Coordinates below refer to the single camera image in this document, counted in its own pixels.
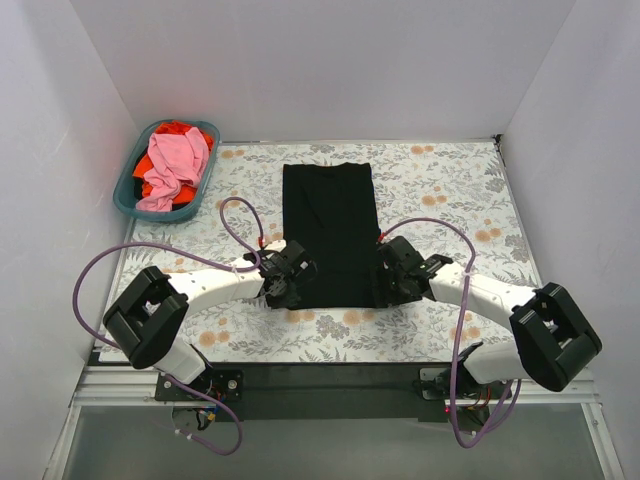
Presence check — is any black t shirt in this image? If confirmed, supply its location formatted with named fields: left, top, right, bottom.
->
left=282, top=163, right=381, bottom=309

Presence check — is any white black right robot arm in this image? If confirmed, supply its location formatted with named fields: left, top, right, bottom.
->
left=374, top=236, right=602, bottom=398

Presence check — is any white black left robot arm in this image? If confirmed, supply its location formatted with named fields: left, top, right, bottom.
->
left=103, top=241, right=318, bottom=400

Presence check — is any floral patterned table mat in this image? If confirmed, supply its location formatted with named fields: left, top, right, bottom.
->
left=112, top=142, right=540, bottom=363

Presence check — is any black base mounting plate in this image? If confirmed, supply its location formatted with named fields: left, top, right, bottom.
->
left=154, top=360, right=516, bottom=424

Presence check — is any pink t shirt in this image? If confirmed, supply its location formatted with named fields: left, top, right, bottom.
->
left=135, top=126, right=210, bottom=213

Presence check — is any teal plastic laundry basket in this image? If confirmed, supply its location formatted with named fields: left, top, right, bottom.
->
left=112, top=119, right=220, bottom=224

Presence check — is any orange t shirt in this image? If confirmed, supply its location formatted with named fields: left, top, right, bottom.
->
left=130, top=120, right=216, bottom=201

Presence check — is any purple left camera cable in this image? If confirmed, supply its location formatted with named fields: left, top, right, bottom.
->
left=72, top=197, right=266, bottom=455

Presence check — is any purple camera cable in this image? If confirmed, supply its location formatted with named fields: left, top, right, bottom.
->
left=377, top=217, right=522, bottom=448
left=72, top=197, right=266, bottom=455

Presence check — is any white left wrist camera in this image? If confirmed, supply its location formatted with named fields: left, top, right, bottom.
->
left=263, top=239, right=286, bottom=252

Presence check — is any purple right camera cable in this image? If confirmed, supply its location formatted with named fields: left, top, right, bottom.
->
left=377, top=217, right=522, bottom=448

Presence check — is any aluminium frame rail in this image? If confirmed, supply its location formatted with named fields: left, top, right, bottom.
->
left=47, top=355, right=624, bottom=479

